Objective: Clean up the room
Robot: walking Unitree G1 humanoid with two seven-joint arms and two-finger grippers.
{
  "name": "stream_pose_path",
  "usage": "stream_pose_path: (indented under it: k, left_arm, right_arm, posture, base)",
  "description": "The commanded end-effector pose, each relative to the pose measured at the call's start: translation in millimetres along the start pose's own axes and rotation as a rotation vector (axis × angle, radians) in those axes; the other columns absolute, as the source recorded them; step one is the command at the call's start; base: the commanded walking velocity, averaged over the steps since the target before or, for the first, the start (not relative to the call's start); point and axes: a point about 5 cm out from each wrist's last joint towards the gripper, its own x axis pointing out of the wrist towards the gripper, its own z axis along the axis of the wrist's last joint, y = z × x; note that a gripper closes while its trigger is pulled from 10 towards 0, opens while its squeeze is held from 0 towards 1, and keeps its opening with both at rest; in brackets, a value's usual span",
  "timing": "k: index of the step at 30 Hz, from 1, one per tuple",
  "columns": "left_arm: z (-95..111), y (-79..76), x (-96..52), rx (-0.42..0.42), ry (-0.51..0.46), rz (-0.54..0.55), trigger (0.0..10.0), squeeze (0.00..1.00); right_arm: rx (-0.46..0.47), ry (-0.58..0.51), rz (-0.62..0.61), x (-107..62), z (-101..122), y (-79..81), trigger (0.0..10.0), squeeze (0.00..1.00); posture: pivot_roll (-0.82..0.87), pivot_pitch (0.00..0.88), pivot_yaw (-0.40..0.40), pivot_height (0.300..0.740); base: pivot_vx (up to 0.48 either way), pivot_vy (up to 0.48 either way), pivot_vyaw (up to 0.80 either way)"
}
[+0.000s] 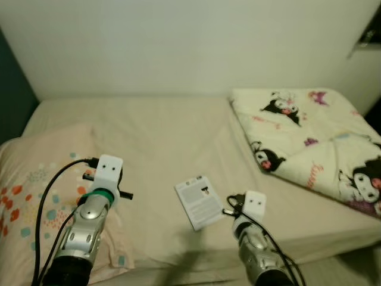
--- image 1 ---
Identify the cream cartoon print quilt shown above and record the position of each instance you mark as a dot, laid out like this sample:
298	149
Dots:
309	155

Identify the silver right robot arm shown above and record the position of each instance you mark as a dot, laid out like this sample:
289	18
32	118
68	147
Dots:
256	250

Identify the white printed paperback book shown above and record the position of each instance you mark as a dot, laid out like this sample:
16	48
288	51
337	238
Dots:
199	202

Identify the bed with beige sheet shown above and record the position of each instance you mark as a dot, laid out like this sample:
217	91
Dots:
149	137

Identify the pink pillow with orange dots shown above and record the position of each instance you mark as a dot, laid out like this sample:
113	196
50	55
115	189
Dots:
30	179

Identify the black cabinet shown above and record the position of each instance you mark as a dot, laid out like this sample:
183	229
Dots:
375	116

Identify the dark window blind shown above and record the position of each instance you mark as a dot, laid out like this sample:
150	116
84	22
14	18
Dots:
372	30

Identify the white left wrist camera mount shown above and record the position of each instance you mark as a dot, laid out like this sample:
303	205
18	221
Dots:
108	170

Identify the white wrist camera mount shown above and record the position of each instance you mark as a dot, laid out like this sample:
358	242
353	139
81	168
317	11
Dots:
108	170
255	204

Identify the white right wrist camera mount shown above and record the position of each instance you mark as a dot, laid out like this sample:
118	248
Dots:
255	204

